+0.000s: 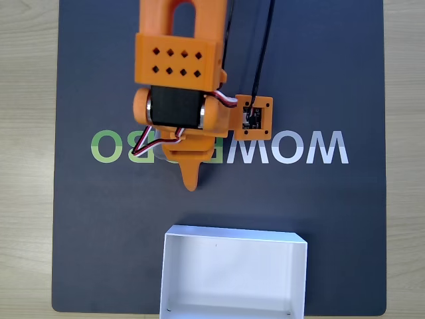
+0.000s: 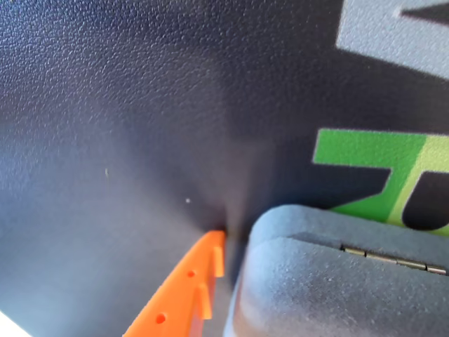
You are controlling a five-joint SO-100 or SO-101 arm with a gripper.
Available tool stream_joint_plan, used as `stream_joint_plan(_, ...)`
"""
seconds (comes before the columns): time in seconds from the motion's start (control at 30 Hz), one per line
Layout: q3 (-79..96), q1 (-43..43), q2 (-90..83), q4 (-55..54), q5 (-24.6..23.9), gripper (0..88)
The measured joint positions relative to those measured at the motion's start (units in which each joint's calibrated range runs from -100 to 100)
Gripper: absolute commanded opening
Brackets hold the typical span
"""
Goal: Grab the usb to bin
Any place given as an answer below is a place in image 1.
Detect dark mat with WOWROBO print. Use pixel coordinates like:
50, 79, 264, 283
51, 0, 388, 315

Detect white cardboard box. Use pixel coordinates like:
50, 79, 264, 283
159, 225, 309, 319

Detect red white black servo wire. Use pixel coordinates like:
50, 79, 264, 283
131, 128, 185, 157
205, 90, 238, 109

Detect thin black cable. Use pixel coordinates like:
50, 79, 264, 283
221, 0, 235, 79

